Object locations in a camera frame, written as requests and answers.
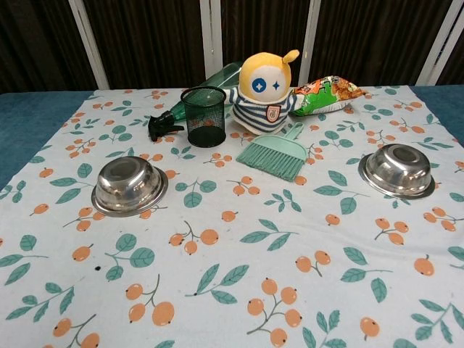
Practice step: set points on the steel bowl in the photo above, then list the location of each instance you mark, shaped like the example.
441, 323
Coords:
125, 186
397, 170

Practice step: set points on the teal mini brush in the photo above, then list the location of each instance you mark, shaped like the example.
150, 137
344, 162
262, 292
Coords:
279, 152

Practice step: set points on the black mesh pen holder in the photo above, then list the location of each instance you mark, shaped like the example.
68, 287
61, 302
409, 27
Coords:
206, 119

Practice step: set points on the fruit and leaf print tablecloth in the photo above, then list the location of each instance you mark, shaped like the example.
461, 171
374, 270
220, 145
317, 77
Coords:
232, 253

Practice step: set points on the yellow plush toy striped shirt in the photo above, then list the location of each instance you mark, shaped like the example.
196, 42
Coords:
262, 98

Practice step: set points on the green spray bottle black nozzle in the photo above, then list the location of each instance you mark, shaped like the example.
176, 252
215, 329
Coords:
217, 81

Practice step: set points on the green orange snack bag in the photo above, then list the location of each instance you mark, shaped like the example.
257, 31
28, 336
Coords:
322, 96

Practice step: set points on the white frame post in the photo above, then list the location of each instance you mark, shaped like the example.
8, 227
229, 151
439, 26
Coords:
311, 36
211, 36
88, 43
440, 40

